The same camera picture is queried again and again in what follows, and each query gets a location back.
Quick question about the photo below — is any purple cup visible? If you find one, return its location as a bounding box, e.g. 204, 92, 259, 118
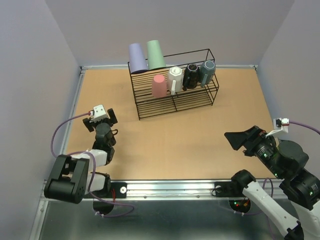
128, 43, 149, 74

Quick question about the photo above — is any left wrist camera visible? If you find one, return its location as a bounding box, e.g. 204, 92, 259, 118
89, 104, 109, 123

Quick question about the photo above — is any black wire dish rack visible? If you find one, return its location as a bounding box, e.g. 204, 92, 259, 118
129, 48, 220, 120

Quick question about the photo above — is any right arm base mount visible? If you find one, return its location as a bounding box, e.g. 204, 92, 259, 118
213, 180, 249, 198

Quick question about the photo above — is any red cup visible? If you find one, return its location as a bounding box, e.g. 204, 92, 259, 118
151, 74, 167, 98

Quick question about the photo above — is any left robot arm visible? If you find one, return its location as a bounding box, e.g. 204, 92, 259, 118
43, 104, 118, 204

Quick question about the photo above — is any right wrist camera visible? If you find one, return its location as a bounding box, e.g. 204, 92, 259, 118
266, 117, 290, 138

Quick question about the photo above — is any aluminium front rail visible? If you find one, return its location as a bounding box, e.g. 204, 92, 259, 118
76, 175, 231, 204

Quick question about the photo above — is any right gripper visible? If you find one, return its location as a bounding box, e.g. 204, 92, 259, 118
224, 123, 284, 178

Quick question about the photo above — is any blue-grey mug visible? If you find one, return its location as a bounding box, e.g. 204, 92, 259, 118
198, 60, 216, 88

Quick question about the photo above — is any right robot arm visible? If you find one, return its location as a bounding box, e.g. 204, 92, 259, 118
224, 125, 320, 240

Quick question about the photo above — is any white mug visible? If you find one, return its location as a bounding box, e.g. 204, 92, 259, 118
166, 66, 183, 96

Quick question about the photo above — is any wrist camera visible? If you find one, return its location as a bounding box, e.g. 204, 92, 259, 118
266, 117, 290, 138
89, 104, 109, 123

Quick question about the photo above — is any black mug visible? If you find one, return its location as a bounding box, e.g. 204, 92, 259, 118
182, 63, 200, 91

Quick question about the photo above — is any green cup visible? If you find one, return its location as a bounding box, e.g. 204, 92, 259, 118
147, 40, 166, 71

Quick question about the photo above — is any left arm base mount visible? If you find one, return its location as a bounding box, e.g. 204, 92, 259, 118
92, 181, 128, 199

